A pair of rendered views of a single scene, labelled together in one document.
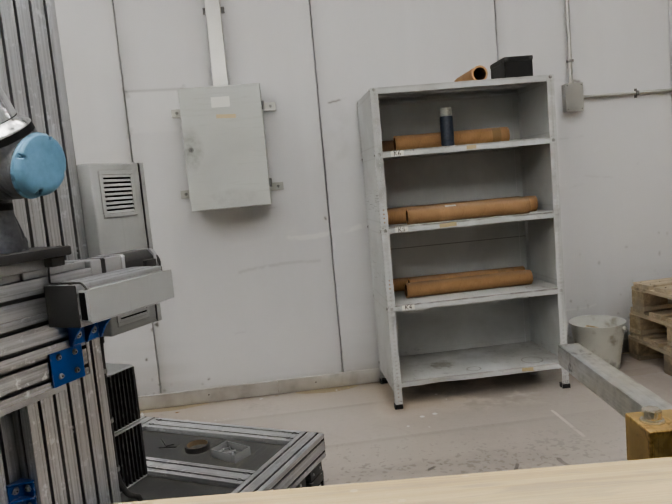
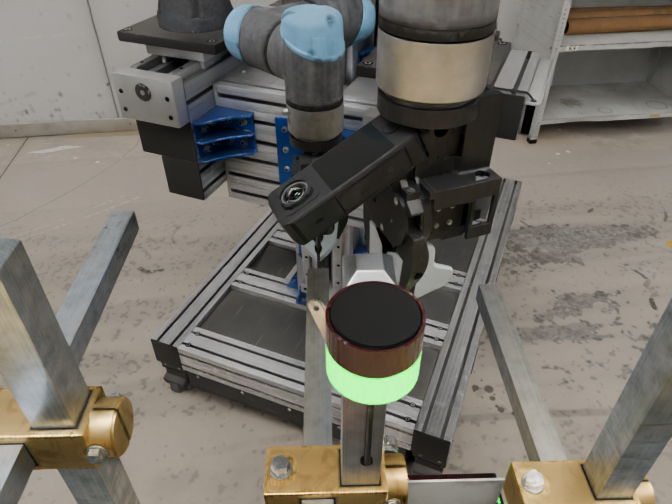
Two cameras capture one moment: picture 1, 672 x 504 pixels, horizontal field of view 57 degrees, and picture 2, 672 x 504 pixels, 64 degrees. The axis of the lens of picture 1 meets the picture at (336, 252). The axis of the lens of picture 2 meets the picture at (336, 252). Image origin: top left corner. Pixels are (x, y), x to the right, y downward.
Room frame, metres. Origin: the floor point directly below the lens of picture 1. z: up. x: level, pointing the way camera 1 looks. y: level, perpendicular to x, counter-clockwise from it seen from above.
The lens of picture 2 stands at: (0.30, 0.92, 1.35)
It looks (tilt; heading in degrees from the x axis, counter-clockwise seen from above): 38 degrees down; 358
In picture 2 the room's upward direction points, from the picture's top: straight up
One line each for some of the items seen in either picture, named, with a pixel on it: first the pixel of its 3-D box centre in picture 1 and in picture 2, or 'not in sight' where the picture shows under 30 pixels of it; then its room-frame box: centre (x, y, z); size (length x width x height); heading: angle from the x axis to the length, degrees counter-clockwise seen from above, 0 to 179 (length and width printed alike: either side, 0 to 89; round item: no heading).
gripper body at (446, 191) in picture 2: not in sight; (429, 164); (0.67, 0.84, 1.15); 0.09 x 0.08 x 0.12; 109
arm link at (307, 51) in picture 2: not in sight; (311, 57); (0.98, 0.93, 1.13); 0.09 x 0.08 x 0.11; 40
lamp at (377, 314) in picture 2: not in sight; (368, 418); (0.53, 0.89, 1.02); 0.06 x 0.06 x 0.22; 89
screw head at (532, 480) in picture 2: not in sight; (533, 480); (0.57, 0.71, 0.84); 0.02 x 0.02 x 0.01
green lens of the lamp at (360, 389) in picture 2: not in sight; (372, 354); (0.53, 0.89, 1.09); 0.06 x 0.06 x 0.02
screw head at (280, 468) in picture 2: not in sight; (280, 465); (0.58, 0.96, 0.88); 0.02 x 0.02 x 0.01
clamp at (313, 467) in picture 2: not in sight; (335, 484); (0.57, 0.91, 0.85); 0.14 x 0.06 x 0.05; 89
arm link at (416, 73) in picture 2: not in sight; (429, 59); (0.67, 0.84, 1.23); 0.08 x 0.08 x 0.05
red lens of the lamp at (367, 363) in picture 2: not in sight; (374, 327); (0.53, 0.89, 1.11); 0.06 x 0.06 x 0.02
